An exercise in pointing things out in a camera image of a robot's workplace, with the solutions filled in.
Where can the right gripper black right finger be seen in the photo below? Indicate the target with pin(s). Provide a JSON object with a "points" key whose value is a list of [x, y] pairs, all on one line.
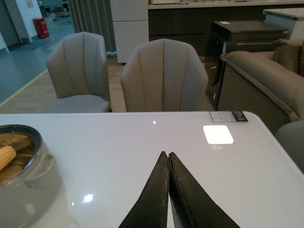
{"points": [[194, 207]]}

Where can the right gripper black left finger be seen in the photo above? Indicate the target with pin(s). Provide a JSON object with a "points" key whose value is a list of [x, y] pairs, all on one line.
{"points": [[151, 208]]}

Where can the yellow corn cob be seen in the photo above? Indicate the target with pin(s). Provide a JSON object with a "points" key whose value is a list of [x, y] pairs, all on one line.
{"points": [[7, 154]]}

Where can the beige steel cooking pot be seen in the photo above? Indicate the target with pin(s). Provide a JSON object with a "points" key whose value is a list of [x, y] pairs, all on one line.
{"points": [[28, 183]]}

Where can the table corner label sticker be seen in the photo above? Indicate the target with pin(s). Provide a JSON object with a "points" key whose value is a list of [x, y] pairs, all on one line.
{"points": [[228, 116]]}

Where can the grey chair at table end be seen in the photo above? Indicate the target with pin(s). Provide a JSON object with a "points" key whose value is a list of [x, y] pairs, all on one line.
{"points": [[291, 138]]}

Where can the right beige dining chair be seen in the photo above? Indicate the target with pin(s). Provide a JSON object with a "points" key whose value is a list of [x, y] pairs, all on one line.
{"points": [[164, 75]]}

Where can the beige dining chair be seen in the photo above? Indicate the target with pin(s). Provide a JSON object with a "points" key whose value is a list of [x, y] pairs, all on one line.
{"points": [[79, 73], [164, 75]]}

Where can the beige sofa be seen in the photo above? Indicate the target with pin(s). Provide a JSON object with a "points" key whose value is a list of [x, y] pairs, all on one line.
{"points": [[271, 86]]}

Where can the left beige dining chair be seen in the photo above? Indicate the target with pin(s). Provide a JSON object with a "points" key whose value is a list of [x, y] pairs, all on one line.
{"points": [[79, 73]]}

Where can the black appliance box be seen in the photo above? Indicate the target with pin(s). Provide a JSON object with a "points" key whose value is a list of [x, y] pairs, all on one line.
{"points": [[232, 43]]}

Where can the dark kitchen counter cabinet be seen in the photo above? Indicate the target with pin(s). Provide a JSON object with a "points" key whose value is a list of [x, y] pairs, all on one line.
{"points": [[191, 23]]}

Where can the white pillar cabinet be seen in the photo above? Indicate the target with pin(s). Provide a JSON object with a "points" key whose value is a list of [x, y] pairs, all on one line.
{"points": [[131, 26]]}

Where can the red box on floor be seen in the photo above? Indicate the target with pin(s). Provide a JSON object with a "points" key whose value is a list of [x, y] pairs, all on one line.
{"points": [[41, 27]]}

